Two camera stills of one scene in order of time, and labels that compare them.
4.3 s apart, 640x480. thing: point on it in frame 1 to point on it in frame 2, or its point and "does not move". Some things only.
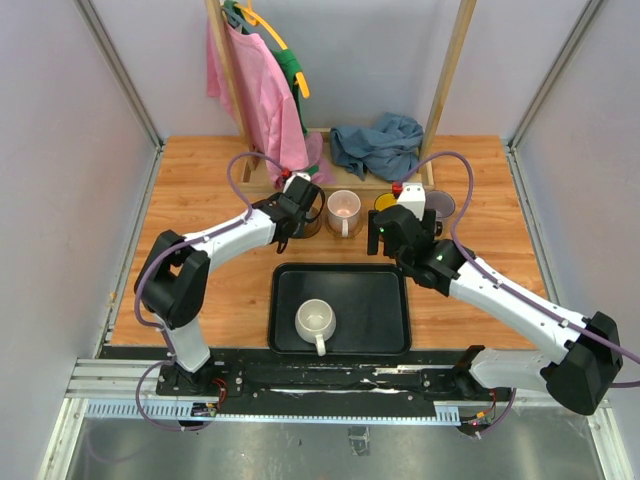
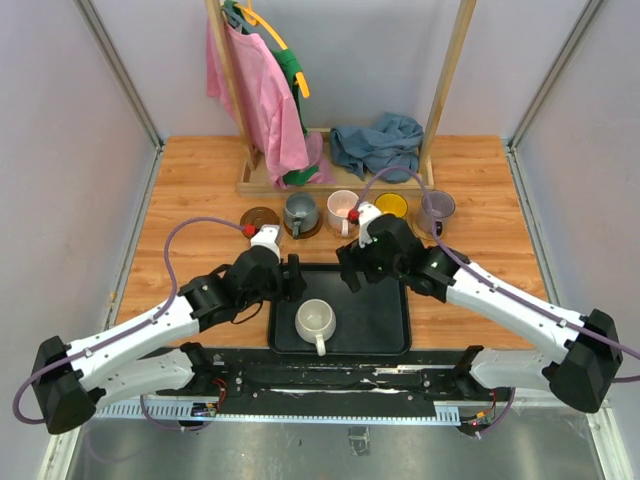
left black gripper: x=302 y=225 to x=292 y=287
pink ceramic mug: x=343 y=210 does not move
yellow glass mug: x=384 y=200 does not move
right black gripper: x=373 y=234 to x=348 y=262
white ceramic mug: x=315 y=322 does not move
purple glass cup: x=443 y=203 does not move
